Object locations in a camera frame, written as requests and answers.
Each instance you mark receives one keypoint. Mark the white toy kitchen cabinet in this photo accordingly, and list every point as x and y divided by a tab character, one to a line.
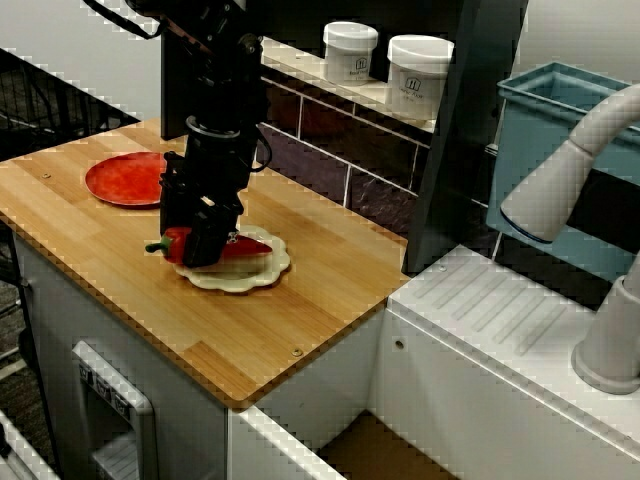
200	425

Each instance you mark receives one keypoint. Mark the teal plastic bin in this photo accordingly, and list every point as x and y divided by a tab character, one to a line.
525	130

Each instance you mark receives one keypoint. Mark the white lidded jar with label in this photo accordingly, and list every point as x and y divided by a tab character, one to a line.
420	75
350	50

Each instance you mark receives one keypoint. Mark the wide black hutch post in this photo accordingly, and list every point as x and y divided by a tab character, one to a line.
465	125

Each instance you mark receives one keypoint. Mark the cream scalloped plate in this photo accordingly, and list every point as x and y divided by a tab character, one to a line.
235	280

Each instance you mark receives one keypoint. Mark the cream hutch shelf board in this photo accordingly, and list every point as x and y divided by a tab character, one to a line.
300	62

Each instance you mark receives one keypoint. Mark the red round plate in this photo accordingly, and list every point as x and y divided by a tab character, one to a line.
120	180

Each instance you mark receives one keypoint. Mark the aluminium frame rail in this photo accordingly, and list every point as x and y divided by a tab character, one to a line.
15	450

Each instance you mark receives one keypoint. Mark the dark tile backsplash panel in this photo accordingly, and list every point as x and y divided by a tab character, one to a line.
320	140

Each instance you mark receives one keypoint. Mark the white toy sink with drainboard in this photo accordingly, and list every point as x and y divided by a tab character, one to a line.
475	400

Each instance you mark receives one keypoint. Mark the red toy bell pepper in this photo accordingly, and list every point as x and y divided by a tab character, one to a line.
172	250

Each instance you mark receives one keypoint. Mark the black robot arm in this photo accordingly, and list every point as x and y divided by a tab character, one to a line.
225	80

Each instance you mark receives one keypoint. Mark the grey toy faucet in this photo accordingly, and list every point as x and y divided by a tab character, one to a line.
550	190

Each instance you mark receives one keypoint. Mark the white dispenser door panel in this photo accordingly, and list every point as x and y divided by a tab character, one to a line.
112	395

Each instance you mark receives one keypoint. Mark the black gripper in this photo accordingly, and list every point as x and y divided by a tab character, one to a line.
215	165

